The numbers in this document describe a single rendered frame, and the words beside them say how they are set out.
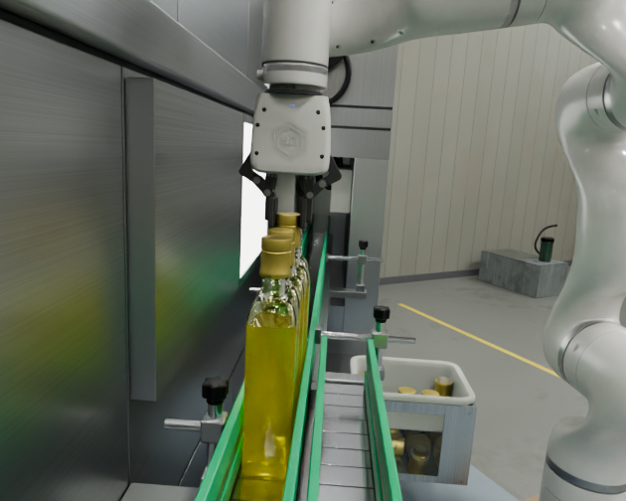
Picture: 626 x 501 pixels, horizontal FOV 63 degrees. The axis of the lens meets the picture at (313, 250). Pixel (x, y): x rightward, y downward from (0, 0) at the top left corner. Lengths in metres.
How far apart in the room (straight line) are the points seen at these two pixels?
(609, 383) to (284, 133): 0.54
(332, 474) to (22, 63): 0.53
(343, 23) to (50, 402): 0.58
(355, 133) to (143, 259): 1.19
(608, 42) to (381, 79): 1.01
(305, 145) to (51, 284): 0.35
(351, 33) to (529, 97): 6.31
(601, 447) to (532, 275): 5.13
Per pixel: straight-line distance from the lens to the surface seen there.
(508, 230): 6.99
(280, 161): 0.66
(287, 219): 0.67
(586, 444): 0.89
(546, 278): 6.03
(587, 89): 0.82
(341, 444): 0.73
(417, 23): 0.70
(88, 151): 0.48
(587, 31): 0.77
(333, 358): 1.80
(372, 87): 1.68
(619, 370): 0.81
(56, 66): 0.45
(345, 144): 1.66
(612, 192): 0.80
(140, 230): 0.56
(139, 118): 0.55
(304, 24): 0.66
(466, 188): 6.34
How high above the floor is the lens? 1.43
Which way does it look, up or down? 11 degrees down
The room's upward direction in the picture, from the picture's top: 3 degrees clockwise
